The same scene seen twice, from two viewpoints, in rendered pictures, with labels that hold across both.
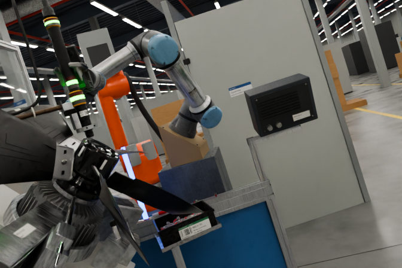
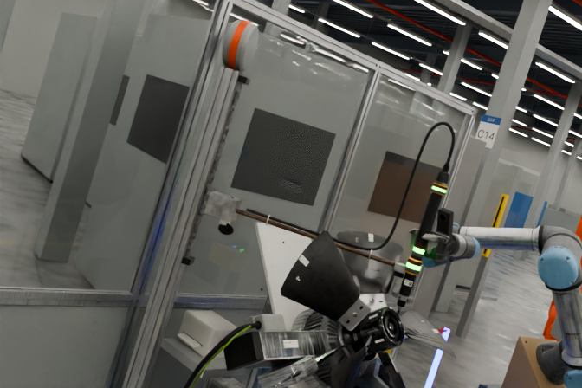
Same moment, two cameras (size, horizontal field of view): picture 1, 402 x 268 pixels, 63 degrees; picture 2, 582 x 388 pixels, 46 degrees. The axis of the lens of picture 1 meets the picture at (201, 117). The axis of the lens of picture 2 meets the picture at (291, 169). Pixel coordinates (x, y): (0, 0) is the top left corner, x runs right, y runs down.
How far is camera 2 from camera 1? 115 cm
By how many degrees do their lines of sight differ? 43
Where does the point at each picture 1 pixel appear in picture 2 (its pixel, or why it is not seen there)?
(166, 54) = (554, 276)
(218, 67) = not seen: outside the picture
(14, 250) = (274, 352)
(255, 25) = not seen: outside the picture
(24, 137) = (337, 281)
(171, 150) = (514, 375)
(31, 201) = (318, 321)
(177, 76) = (560, 305)
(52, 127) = (379, 274)
